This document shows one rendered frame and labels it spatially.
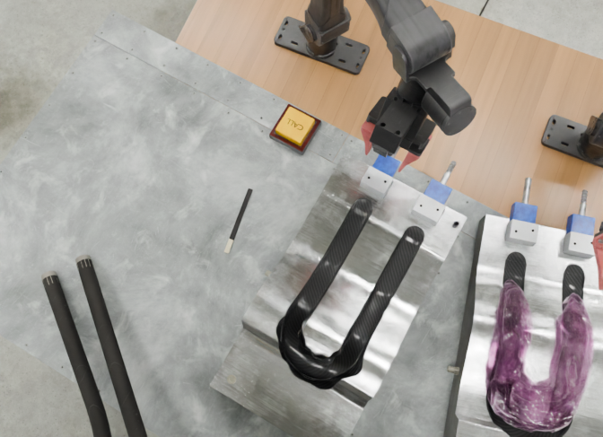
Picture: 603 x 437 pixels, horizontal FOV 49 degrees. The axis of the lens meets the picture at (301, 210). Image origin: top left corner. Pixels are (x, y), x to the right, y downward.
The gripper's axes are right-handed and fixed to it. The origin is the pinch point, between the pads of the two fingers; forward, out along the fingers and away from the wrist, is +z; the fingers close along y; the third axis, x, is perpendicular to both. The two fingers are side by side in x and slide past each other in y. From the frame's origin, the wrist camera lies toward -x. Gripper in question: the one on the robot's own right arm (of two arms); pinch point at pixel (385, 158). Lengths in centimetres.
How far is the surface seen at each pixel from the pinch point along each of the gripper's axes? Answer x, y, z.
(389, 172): 6.5, 1.2, 8.2
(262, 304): -24.0, -6.3, 21.8
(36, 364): -18, -71, 126
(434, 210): 3.5, 11.8, 8.4
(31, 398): -26, -66, 130
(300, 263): -13.1, -4.8, 20.5
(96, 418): -49, -22, 42
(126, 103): 2, -55, 22
